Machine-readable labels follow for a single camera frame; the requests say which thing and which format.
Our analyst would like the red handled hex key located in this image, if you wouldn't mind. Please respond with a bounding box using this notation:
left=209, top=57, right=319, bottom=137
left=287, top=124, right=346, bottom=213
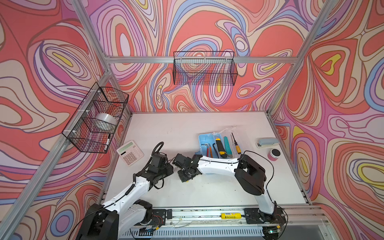
left=202, top=143, right=213, bottom=158

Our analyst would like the yellow black utility knife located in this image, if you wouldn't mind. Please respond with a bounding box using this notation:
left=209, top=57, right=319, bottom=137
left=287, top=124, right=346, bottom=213
left=216, top=138, right=228, bottom=159

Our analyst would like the teal utility knife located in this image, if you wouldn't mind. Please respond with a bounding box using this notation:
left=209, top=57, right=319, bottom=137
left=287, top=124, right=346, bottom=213
left=224, top=137, right=233, bottom=158

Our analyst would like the blue plastic tool box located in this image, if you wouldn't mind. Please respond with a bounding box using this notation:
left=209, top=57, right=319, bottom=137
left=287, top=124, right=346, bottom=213
left=197, top=127, right=254, bottom=159

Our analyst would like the yellow handled screwdriver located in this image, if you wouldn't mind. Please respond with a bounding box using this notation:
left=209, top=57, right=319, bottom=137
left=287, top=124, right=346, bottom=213
left=231, top=133, right=242, bottom=155

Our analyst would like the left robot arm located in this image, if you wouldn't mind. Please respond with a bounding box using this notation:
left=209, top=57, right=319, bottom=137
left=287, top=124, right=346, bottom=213
left=75, top=152, right=174, bottom=240

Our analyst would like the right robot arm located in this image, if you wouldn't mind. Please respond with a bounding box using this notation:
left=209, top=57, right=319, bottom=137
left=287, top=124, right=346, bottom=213
left=173, top=154, right=276, bottom=216

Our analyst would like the white pink calculator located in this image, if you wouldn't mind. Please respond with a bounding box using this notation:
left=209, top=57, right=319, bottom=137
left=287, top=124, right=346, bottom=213
left=117, top=140, right=144, bottom=166

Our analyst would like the marker pen in basket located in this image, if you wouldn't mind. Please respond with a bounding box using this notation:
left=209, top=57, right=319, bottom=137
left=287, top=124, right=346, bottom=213
left=104, top=134, right=111, bottom=152

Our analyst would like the grey stapler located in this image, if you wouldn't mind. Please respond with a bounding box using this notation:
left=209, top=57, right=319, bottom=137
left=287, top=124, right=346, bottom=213
left=256, top=138, right=280, bottom=149

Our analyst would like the pink tape roll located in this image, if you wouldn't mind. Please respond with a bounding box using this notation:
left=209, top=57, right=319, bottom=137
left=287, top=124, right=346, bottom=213
left=268, top=149, right=281, bottom=162

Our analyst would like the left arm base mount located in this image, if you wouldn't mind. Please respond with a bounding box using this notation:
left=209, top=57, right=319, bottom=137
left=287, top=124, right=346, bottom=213
left=135, top=209, right=173, bottom=227

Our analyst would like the silver duct tape roll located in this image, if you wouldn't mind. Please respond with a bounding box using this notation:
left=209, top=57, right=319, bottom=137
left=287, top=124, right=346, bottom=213
left=94, top=113, right=117, bottom=133

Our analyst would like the black wire basket left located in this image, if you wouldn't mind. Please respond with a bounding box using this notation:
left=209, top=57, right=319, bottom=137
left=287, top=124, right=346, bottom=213
left=62, top=83, right=129, bottom=154

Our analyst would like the black wire basket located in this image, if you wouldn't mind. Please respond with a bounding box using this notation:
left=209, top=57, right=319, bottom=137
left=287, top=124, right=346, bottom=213
left=62, top=83, right=129, bottom=154
left=173, top=50, right=238, bottom=86

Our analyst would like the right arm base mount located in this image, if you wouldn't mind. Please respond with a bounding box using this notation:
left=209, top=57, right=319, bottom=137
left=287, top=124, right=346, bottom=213
left=242, top=207, right=287, bottom=225

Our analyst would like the black wire basket back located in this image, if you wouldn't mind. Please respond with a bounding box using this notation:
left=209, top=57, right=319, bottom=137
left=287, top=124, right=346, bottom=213
left=173, top=50, right=238, bottom=86

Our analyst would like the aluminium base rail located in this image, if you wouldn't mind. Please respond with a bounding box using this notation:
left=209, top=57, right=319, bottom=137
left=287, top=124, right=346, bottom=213
left=164, top=205, right=330, bottom=228

